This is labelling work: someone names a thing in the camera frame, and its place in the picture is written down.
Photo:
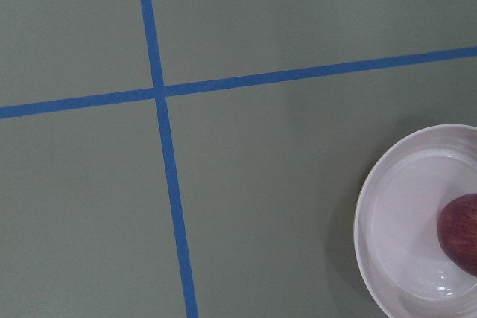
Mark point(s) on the red apple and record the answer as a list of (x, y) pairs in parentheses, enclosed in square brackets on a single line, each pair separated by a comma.
[(456, 231)]

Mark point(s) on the pink plate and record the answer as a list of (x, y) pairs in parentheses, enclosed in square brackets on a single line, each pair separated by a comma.
[(395, 225)]

